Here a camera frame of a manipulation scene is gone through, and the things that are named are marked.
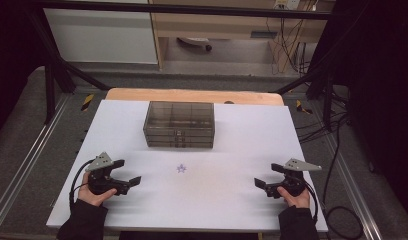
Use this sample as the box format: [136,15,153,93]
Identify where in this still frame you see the wooden table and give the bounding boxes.
[105,87,285,107]

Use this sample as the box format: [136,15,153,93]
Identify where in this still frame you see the hand-held gripper cable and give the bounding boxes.
[68,159,95,212]
[304,182,320,224]

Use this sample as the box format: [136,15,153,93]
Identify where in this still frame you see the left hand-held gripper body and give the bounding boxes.
[85,152,130,197]

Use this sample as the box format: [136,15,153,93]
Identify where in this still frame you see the white cabinet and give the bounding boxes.
[43,0,159,65]

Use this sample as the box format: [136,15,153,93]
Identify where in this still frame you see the light wooden desk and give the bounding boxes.
[147,0,336,72]

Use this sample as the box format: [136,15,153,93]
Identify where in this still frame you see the person's left hand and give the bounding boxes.
[77,171,118,208]

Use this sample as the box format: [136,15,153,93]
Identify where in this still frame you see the smoked plastic divided drawer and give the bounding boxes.
[146,141,214,149]

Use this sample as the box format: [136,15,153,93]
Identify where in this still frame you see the chair base leg with caster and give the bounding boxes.
[176,36,213,53]

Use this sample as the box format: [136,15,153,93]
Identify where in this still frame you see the person's right hand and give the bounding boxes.
[276,185,312,210]

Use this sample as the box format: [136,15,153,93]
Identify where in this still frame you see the black metal frame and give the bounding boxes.
[25,0,346,126]

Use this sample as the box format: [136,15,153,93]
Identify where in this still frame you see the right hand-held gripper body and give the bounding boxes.
[265,158,323,200]

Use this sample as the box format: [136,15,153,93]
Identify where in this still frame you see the left hand-held gripper cable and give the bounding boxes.
[68,159,95,212]

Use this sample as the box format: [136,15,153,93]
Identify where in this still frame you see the hanging desk cables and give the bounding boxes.
[265,0,321,76]

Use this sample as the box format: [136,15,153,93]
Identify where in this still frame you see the smoked plastic drawer organizer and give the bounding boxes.
[142,100,216,149]

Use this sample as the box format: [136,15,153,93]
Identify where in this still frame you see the white board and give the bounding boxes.
[46,99,329,233]

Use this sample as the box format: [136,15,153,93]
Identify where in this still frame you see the bundle of black floor cables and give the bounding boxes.
[294,94,351,144]

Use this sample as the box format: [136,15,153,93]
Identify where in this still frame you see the aluminium floor rail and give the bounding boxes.
[0,94,73,231]
[323,133,384,240]

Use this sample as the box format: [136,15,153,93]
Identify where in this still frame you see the right hand-held gripper cable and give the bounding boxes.
[304,182,320,224]

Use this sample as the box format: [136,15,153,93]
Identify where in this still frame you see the black looped floor cable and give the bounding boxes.
[322,122,364,240]

